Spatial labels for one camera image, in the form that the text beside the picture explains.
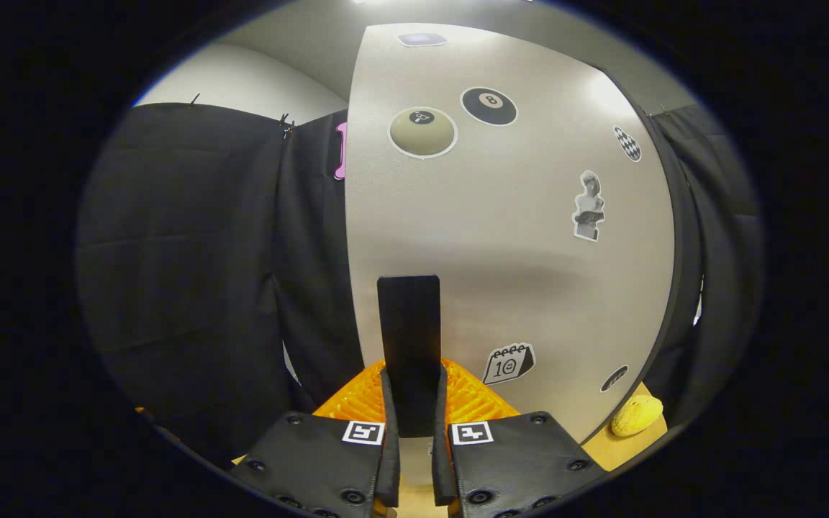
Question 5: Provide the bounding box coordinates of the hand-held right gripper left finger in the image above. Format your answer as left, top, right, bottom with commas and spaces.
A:
231, 360, 401, 518

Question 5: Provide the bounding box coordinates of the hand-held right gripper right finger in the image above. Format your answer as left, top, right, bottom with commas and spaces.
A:
432, 358, 606, 518

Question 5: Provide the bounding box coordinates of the black door handle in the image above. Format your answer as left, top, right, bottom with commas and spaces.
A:
377, 274, 443, 438

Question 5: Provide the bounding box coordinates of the grey cabinet door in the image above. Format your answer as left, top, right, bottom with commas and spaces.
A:
343, 23, 676, 486

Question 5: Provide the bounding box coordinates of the yellow plush toy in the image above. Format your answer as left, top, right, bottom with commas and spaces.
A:
610, 394, 664, 437

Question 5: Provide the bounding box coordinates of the black backdrop cloth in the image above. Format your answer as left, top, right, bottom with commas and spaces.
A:
76, 101, 764, 461

